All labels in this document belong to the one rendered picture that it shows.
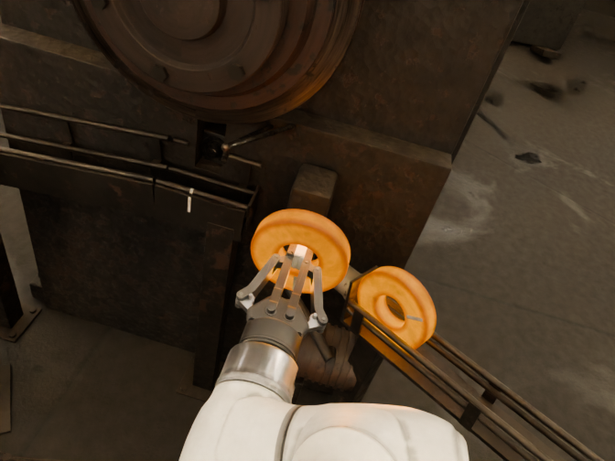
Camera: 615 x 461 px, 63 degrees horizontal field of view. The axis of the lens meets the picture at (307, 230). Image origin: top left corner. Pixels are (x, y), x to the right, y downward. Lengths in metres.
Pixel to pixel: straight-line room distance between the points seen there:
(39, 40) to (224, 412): 0.87
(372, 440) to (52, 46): 0.98
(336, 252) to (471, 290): 1.42
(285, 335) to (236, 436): 0.15
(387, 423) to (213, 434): 0.18
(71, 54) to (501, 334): 1.64
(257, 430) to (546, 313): 1.81
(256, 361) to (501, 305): 1.64
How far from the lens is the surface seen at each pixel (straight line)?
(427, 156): 1.01
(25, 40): 1.20
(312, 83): 0.84
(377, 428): 0.46
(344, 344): 1.06
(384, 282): 0.88
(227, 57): 0.78
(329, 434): 0.46
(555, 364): 2.07
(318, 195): 0.94
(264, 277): 0.70
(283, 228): 0.73
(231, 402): 0.56
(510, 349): 2.00
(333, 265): 0.76
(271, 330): 0.62
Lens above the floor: 1.36
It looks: 41 degrees down
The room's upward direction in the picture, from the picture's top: 15 degrees clockwise
